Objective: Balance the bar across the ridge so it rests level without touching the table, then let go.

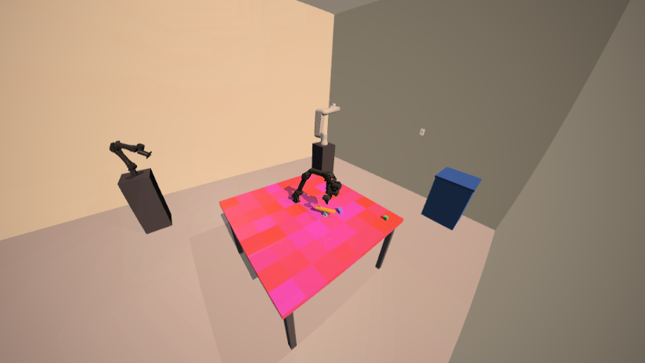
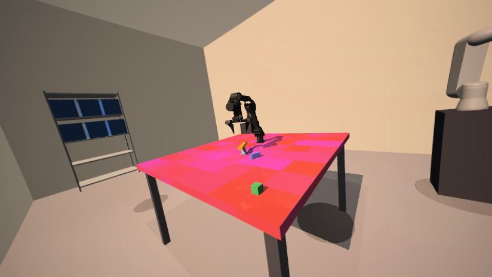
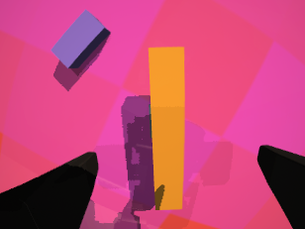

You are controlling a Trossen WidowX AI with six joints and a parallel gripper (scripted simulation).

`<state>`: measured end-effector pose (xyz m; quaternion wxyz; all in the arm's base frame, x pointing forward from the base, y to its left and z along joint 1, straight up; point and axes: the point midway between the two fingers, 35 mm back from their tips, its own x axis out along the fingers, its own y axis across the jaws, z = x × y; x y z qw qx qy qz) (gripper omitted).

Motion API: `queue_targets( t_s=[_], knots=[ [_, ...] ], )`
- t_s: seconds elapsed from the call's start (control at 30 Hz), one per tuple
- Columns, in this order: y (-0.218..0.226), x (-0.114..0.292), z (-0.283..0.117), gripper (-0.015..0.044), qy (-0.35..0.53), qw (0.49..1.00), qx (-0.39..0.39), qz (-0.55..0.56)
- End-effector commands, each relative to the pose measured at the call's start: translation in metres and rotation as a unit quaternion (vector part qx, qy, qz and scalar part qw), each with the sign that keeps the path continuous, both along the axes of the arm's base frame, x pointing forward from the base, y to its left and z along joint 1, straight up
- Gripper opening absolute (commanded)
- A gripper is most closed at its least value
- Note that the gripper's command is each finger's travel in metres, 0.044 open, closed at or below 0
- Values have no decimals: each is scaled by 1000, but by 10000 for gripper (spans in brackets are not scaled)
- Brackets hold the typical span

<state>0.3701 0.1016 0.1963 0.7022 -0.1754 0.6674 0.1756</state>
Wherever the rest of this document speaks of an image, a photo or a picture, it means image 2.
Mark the purple rectangular block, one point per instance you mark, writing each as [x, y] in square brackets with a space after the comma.
[255, 155]

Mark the green cube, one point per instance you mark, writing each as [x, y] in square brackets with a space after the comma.
[257, 188]

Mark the orange bar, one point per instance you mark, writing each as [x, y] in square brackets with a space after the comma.
[242, 145]

